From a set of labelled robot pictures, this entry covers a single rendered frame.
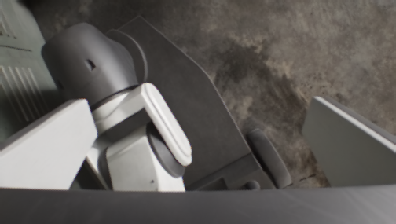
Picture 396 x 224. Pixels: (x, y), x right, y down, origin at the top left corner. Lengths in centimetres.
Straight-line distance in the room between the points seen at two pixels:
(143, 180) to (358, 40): 84
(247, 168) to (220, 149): 9
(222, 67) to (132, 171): 47
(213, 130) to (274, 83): 31
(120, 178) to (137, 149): 6
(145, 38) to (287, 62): 49
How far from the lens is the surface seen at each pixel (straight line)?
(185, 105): 56
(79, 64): 43
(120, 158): 44
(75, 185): 74
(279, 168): 61
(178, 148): 42
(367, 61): 94
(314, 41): 84
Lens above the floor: 72
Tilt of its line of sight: 82 degrees down
